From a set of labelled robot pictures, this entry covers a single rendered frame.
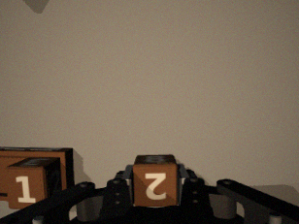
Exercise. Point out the brown calendar cube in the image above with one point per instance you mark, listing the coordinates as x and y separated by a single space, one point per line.
155 180
32 180

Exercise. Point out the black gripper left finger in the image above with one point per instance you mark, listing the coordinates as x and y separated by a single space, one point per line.
88 200

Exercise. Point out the brown rectangular tray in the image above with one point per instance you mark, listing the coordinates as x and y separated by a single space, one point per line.
10 155

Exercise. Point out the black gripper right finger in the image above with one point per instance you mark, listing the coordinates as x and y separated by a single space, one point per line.
259 207

